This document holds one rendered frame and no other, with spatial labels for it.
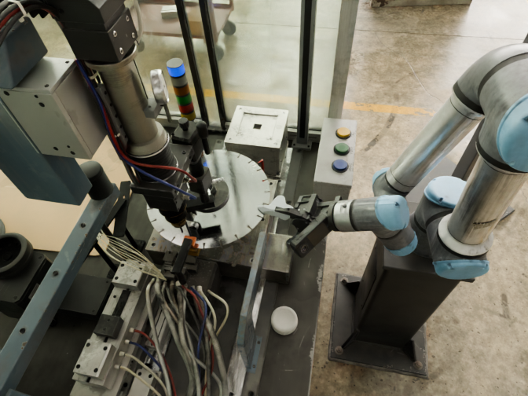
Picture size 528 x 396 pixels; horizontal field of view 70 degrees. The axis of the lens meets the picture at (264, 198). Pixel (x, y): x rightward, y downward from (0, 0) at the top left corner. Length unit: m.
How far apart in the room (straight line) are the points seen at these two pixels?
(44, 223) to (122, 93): 0.89
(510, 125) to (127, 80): 0.55
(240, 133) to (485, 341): 1.41
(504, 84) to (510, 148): 0.10
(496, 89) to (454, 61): 2.69
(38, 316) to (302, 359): 0.60
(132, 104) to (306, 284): 0.71
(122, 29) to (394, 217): 0.60
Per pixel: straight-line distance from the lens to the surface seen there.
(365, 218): 0.85
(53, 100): 0.55
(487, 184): 0.79
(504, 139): 0.67
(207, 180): 0.85
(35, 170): 0.71
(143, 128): 0.62
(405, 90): 3.00
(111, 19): 0.53
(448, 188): 1.07
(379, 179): 1.01
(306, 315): 1.06
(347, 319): 1.86
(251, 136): 1.23
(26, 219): 1.46
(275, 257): 1.05
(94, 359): 0.97
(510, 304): 2.15
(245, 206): 0.99
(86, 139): 0.60
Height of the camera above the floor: 1.74
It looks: 53 degrees down
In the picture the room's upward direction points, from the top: 4 degrees counter-clockwise
